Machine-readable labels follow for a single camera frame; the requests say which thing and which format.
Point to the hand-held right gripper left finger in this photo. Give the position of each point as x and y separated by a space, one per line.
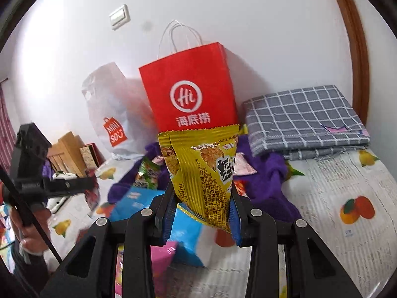
169 220

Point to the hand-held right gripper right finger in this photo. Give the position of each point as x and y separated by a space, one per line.
236 229

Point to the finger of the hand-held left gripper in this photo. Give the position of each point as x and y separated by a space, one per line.
71 186

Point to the pink white red packet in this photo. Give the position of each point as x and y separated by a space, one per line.
93 200

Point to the yellow triangular snack packet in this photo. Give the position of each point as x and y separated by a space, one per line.
201 173

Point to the person's left forearm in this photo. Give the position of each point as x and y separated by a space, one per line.
24 273

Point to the person's left hand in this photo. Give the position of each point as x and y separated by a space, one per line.
31 242

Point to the blue tissue pack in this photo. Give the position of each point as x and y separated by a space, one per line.
186 242

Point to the striped red curtain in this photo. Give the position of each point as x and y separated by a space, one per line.
6 130

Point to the wooden headboard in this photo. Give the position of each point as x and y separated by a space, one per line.
66 152

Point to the patterned standing book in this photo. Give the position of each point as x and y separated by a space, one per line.
90 156

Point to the red snack packet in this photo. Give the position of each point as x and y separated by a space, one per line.
240 189

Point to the yellow and pink snack packet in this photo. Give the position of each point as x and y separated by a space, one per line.
161 260

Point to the green snack packet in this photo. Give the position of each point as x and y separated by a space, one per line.
147 173

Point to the purple towel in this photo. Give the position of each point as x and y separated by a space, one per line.
266 186

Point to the pale pink small packet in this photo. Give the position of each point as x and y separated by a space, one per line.
245 167

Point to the white plastic shopping bag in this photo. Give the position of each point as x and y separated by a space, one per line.
108 105

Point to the fruit print bed sheet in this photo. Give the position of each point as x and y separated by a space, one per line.
325 192

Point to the grey checked folded cloth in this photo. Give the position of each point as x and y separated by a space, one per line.
304 115

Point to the red paper bag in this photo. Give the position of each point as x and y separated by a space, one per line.
186 77

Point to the white light switch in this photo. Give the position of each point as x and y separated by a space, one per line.
119 17

